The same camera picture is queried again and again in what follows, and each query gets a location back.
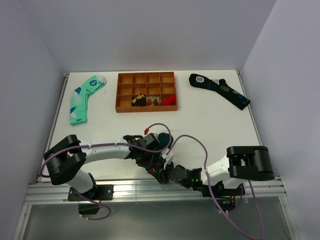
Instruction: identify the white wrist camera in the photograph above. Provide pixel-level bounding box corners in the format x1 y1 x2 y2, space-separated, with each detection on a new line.
161 148 174 169
143 128 160 150

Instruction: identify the dark green reindeer sock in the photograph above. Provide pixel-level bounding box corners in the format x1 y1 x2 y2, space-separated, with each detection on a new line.
152 132 173 170

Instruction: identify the argyle patterned rolled sock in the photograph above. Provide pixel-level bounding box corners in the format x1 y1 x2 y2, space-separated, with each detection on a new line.
146 95 162 106

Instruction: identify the black and blue sock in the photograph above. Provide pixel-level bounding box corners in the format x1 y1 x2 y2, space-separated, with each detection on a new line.
188 73 251 110

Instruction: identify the orange wooden compartment tray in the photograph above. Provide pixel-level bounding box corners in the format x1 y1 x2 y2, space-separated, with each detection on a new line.
115 71 178 113

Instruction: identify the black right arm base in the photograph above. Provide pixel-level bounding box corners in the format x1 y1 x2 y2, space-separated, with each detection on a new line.
211 181 245 212

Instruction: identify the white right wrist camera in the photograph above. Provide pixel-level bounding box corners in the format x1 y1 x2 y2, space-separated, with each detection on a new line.
161 148 174 169

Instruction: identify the mint green patterned sock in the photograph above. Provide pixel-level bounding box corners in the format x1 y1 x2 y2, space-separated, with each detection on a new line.
69 75 107 126

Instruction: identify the red rolled sock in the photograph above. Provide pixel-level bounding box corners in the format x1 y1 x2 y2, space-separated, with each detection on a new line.
161 94 176 106

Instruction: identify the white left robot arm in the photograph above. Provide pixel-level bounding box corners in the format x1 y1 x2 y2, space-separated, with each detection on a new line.
44 133 161 200

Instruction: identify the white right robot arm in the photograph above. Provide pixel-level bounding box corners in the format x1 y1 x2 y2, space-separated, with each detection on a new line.
147 146 275 197

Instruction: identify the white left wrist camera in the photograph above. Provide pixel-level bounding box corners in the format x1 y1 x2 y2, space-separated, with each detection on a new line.
143 128 160 150

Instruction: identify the dark brown rolled sock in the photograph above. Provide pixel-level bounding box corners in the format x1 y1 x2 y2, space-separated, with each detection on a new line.
131 93 147 107

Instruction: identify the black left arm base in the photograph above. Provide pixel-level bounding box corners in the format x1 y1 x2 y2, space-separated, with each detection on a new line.
67 184 114 217

